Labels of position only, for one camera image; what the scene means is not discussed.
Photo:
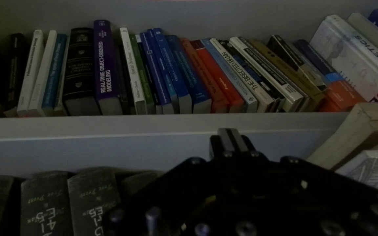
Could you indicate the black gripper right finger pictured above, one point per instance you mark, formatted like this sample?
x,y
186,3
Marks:
x,y
239,142

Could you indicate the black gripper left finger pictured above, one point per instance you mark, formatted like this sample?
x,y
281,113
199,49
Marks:
x,y
226,142

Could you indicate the stack of thin flat books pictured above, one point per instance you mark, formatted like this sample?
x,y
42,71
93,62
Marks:
x,y
352,150

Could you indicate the grey metal bookshelf right unit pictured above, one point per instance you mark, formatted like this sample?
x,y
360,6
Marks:
x,y
160,142

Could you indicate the dark volume book one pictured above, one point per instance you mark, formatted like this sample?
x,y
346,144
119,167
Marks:
x,y
92,194

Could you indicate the large white genetics book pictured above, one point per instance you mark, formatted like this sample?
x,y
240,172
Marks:
x,y
349,53

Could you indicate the black gold lettered book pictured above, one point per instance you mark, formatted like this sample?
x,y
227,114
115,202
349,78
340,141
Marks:
x,y
79,75

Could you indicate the purple spined book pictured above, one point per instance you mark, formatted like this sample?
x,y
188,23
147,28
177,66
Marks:
x,y
108,93

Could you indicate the dark volume book two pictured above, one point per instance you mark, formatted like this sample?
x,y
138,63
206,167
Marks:
x,y
45,205

